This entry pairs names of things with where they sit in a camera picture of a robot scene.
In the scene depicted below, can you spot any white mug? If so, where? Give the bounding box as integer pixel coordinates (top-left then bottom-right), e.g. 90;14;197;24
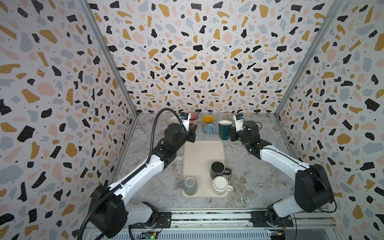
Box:
213;176;234;196

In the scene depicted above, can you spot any dark green mug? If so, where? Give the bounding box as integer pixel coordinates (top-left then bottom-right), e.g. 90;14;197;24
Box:
219;120;233;141

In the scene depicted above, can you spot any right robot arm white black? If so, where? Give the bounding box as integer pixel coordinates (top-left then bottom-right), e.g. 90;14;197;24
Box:
230;119;336;227

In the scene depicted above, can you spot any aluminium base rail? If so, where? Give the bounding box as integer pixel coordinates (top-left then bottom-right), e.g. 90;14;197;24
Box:
113;209;342;240

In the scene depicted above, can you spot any pink mug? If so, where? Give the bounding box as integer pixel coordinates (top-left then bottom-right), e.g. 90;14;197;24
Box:
189;112;199;125

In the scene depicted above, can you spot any light green mug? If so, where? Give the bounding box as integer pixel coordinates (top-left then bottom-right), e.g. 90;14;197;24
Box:
169;116;180;124

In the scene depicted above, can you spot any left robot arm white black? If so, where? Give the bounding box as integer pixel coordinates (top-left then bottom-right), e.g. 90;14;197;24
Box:
82;124;197;239

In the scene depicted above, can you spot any beige serving tray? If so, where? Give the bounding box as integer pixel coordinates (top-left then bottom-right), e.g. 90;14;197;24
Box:
181;141;229;199

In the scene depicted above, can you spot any grey mug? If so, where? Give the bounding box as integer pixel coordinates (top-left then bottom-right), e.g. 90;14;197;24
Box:
183;177;198;196

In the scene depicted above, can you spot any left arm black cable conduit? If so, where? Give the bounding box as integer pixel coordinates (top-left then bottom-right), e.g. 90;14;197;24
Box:
77;107;184;240

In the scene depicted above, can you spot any light blue mug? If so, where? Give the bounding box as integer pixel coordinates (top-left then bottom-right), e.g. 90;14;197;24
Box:
202;116;216;135

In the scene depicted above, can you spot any black mug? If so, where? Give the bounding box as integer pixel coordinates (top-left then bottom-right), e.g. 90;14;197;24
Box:
210;161;232;180

